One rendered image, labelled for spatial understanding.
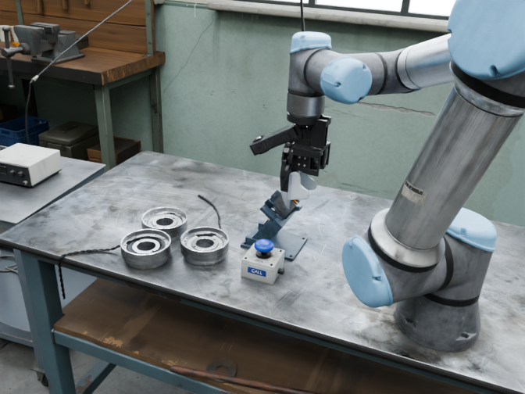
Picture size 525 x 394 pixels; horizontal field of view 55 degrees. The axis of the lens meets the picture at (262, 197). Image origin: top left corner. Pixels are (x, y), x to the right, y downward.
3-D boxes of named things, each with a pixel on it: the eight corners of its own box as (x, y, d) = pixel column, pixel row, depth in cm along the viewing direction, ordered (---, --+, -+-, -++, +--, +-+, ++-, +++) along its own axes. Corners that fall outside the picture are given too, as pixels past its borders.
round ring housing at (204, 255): (216, 273, 105) (216, 256, 103) (171, 260, 108) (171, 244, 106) (236, 248, 114) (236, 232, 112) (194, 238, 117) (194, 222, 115)
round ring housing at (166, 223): (154, 218, 124) (153, 203, 122) (194, 225, 122) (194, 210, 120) (133, 239, 115) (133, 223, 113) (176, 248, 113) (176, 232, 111)
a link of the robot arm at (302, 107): (281, 93, 97) (296, 84, 103) (280, 116, 99) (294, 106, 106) (319, 99, 94) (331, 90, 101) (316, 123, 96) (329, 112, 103)
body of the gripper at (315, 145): (317, 180, 101) (323, 123, 96) (277, 171, 104) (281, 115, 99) (328, 166, 107) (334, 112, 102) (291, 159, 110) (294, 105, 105)
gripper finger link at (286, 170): (284, 194, 104) (289, 153, 101) (277, 192, 104) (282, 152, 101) (292, 188, 108) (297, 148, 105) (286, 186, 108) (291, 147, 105)
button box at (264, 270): (240, 277, 104) (241, 257, 102) (253, 259, 110) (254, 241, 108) (277, 288, 101) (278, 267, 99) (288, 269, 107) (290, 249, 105)
